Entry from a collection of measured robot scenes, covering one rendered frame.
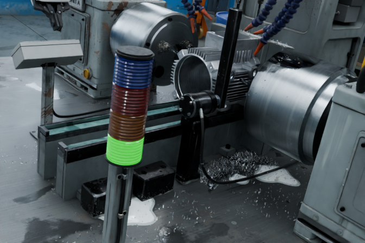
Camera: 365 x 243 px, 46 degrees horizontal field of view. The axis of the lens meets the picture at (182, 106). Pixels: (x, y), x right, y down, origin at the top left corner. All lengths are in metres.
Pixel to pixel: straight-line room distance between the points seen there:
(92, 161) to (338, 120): 0.54
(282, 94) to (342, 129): 0.17
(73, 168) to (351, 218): 0.60
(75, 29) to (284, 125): 0.91
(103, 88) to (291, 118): 0.81
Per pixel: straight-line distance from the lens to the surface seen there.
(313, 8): 1.36
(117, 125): 0.69
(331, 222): 0.99
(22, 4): 6.91
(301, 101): 0.99
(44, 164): 1.09
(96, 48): 1.55
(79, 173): 1.02
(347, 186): 0.93
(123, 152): 0.70
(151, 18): 1.39
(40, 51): 1.19
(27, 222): 0.98
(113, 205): 0.77
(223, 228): 1.01
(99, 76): 1.57
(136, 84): 0.66
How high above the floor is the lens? 1.39
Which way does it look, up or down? 21 degrees down
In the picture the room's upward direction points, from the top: 9 degrees clockwise
